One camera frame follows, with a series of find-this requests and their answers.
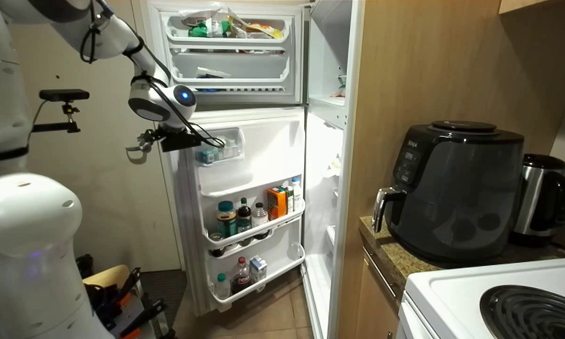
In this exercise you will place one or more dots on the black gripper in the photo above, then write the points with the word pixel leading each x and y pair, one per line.
pixel 180 139

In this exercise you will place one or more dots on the white fridge door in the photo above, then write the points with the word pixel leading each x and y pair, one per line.
pixel 256 156

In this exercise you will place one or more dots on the white freezer door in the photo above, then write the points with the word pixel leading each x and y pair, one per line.
pixel 231 65

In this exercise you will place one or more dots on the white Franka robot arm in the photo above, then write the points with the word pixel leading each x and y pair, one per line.
pixel 24 250

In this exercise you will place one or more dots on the white fridge cabinet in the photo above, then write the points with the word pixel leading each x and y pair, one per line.
pixel 350 188

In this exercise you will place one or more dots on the clear plastic water bottle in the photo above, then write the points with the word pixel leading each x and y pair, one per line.
pixel 209 152

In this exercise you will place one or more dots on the white room door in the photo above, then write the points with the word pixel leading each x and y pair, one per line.
pixel 124 207

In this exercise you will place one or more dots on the teal lid jar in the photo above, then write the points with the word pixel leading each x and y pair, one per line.
pixel 226 218

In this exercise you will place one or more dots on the dark glass sauce bottle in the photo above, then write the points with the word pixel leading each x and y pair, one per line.
pixel 243 214

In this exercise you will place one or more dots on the green food bag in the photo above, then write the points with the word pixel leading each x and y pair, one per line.
pixel 199 28

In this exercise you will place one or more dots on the orange juice carton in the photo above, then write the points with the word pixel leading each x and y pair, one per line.
pixel 276 203

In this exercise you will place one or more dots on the white bottle blue cap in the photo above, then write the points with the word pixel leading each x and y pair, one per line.
pixel 295 190

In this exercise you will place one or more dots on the orange snack packet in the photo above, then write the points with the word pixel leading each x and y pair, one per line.
pixel 263 28

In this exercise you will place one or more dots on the dark bottle red cap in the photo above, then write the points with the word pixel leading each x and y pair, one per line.
pixel 241 275

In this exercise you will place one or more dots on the small blue white carton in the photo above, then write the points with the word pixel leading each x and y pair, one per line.
pixel 258 267

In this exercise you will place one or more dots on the clear bottle teal cap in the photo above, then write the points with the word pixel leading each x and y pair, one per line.
pixel 222 286

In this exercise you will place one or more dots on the tan cardboard piece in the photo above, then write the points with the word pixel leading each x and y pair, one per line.
pixel 105 275

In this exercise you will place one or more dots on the black orange clamp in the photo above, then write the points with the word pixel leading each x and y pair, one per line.
pixel 141 314

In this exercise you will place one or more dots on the wooden base cabinet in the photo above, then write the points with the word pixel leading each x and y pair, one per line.
pixel 363 301

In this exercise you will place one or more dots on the speckled kitchen countertop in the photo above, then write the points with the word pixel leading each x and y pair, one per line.
pixel 395 256

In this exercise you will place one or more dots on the black coffee maker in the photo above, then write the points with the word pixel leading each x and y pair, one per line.
pixel 457 188

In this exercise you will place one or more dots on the white electric stove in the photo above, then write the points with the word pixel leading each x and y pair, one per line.
pixel 457 301

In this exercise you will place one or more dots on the stainless steel black kettle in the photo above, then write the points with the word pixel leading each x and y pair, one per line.
pixel 546 199

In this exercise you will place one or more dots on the wooden wall cabinet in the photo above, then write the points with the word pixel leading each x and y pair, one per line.
pixel 527 3

